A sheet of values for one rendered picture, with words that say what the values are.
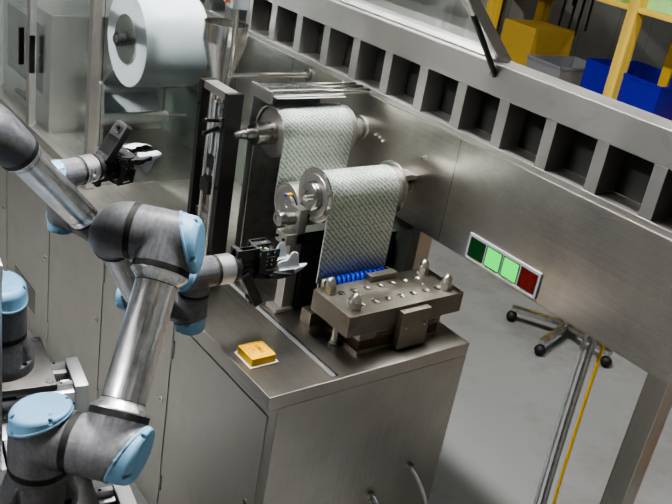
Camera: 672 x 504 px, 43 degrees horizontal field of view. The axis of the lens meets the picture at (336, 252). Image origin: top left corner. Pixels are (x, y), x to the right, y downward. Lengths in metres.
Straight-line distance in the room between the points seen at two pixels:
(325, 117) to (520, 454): 1.78
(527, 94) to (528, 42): 4.15
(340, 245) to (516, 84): 0.61
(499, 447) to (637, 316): 1.73
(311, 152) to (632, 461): 1.17
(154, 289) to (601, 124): 1.04
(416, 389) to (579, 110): 0.86
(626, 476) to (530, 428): 1.50
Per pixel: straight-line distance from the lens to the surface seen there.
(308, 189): 2.23
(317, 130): 2.41
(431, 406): 2.46
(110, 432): 1.66
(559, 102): 2.09
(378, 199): 2.30
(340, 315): 2.17
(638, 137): 1.97
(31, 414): 1.70
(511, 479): 3.50
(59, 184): 2.08
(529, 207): 2.15
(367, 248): 2.36
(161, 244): 1.70
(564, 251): 2.10
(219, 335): 2.24
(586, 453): 3.79
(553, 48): 6.43
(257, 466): 2.21
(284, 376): 2.11
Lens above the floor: 2.05
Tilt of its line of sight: 24 degrees down
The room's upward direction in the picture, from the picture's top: 10 degrees clockwise
